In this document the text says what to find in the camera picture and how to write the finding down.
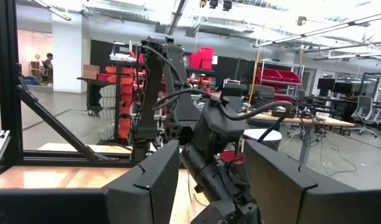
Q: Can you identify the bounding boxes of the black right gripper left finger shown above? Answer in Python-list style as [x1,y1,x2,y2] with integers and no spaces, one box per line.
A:
[0,139,181,224]

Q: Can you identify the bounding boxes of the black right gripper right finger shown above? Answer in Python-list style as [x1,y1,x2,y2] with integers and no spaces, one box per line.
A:
[243,139,381,224]

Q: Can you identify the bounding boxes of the red bowl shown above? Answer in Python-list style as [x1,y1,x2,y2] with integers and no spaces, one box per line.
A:
[219,149,246,166]

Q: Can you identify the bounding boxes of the white trash can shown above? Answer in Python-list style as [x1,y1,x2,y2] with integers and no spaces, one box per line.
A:
[242,128,283,152]

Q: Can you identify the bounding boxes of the wooden top desk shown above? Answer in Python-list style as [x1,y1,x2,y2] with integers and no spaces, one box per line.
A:
[248,111,355,166]

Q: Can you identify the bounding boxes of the shelf rack orange bins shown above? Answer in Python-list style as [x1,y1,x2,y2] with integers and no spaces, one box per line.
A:
[96,40,149,147]

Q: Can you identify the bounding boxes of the grey office chair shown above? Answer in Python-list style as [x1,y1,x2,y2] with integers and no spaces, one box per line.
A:
[350,95,380,138]

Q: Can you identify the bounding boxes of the stacked red storage bins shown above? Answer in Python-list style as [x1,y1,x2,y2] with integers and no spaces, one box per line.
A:
[188,46,215,71]

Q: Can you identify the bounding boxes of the black computer monitor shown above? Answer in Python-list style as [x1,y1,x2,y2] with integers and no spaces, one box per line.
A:
[316,77,336,97]
[333,82,354,96]

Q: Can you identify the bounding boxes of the metal rack red bins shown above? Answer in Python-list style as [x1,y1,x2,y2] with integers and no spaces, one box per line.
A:
[255,58,305,103]

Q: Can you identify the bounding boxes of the cardboard box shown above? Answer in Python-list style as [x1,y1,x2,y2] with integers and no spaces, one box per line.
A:
[82,63,101,80]

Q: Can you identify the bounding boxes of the person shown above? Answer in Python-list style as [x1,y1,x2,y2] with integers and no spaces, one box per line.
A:
[42,52,54,84]

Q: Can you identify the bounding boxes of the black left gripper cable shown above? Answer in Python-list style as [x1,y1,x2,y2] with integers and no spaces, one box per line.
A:
[152,88,294,144]

